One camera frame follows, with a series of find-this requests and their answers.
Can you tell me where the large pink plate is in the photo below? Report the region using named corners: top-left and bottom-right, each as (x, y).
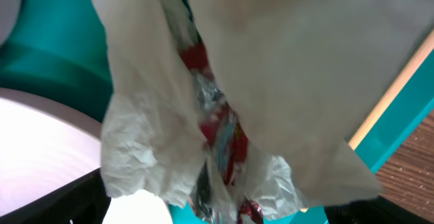
top-left (0, 87), bottom-right (174, 224)

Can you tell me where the wooden chopstick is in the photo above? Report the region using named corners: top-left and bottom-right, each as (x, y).
top-left (349, 32), bottom-right (433, 173)

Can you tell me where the pink bowl with nuts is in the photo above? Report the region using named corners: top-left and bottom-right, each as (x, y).
top-left (0, 0), bottom-right (21, 45)

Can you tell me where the white napkin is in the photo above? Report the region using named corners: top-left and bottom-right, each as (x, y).
top-left (92, 0), bottom-right (303, 220)

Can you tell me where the white paper cup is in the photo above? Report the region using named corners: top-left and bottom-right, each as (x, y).
top-left (189, 0), bottom-right (433, 207)

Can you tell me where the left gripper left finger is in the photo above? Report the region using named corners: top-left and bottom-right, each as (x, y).
top-left (1, 169), bottom-right (111, 224)

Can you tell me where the red snack wrapper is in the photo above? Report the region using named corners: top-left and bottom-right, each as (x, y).
top-left (180, 43), bottom-right (264, 223)

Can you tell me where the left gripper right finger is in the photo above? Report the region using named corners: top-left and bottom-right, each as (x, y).
top-left (324, 196), bottom-right (433, 224)

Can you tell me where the teal serving tray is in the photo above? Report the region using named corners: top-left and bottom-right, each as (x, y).
top-left (0, 0), bottom-right (434, 224)

